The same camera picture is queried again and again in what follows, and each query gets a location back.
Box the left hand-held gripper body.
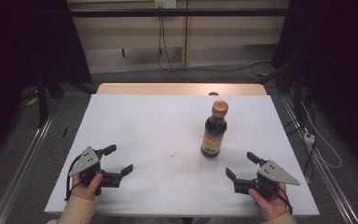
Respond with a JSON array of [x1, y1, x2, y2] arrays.
[[69, 146, 123, 196]]

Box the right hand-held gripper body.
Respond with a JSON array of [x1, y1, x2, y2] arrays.
[[232, 159, 301, 200]]

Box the dark sauce bottle orange cap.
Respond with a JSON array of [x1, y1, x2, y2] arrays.
[[200, 99, 230, 159]]

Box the person's left hand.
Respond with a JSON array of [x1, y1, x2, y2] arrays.
[[70, 172, 104, 202]]

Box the person's right hand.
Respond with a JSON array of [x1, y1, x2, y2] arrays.
[[247, 181, 293, 222]]

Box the white power strip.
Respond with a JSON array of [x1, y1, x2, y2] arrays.
[[303, 132, 316, 145]]

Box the white table cover board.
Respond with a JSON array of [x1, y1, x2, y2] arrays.
[[44, 93, 321, 217]]

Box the black metal stand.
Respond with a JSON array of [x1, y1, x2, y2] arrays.
[[255, 59, 306, 116], [35, 62, 97, 129]]

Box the wooden table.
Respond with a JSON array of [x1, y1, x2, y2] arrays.
[[96, 82, 268, 96]]

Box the black curtain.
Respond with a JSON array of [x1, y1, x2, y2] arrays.
[[271, 0, 358, 178], [0, 0, 92, 169]]

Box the black horizontal metal bar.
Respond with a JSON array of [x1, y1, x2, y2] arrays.
[[68, 7, 311, 18]]

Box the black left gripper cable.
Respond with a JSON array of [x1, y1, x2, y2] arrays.
[[64, 154, 82, 202]]

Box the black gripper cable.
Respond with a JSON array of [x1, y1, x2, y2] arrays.
[[268, 185, 294, 216], [64, 154, 82, 202]]

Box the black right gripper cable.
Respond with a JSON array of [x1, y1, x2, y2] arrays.
[[268, 185, 294, 216]]

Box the black cable bundle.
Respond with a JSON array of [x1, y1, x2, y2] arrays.
[[283, 92, 316, 175]]

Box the aluminium floor rail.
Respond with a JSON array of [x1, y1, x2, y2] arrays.
[[0, 113, 55, 224], [280, 94, 358, 224]]

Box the white cable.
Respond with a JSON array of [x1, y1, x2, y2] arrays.
[[301, 102, 343, 170]]

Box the black hanging cable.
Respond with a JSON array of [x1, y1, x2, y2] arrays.
[[157, 16, 197, 83]]

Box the white wall socket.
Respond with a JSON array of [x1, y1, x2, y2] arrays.
[[154, 0, 177, 9]]

